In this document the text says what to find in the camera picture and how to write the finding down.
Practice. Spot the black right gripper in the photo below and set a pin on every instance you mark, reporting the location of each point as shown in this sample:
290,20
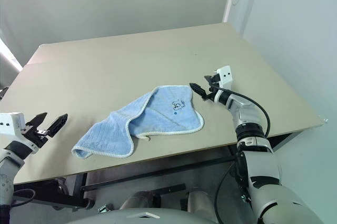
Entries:
214,85

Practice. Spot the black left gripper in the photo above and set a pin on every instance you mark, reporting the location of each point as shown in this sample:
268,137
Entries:
35,135

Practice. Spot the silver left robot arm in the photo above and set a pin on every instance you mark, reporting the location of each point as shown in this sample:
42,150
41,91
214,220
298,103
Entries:
7,163

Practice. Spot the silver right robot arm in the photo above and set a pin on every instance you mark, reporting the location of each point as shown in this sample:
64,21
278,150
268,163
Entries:
263,171

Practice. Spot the light blue towel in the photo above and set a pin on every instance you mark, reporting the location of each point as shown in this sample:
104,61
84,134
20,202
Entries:
163,118

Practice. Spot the small silver metal clip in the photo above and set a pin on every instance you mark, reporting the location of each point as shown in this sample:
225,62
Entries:
103,208

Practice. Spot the grey rounded shape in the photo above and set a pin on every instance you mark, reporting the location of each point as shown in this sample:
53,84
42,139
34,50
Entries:
138,199
200,201

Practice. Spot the silver robot torso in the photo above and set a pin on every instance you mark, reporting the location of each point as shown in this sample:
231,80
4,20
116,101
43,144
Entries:
147,216

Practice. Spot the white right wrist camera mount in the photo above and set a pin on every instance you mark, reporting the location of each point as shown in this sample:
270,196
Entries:
226,77

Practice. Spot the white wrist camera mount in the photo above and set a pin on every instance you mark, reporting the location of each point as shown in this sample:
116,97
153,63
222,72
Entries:
10,124
226,77

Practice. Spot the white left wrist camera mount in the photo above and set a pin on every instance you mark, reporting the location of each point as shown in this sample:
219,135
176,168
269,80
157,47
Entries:
10,124

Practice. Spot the black metal table frame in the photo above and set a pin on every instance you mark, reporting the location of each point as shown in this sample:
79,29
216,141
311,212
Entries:
158,173

